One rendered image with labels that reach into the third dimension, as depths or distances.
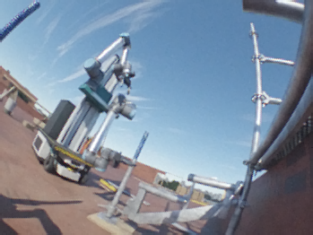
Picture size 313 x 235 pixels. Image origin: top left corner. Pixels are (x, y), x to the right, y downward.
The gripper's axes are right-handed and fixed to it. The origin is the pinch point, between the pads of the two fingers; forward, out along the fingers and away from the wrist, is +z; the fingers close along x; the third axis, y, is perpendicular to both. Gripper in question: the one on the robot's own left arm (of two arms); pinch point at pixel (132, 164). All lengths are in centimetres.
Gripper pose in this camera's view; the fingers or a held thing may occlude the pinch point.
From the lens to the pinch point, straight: 114.4
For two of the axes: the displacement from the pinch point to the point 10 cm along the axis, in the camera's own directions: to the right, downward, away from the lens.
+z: 8.4, 1.5, -5.2
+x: 3.8, 5.2, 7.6
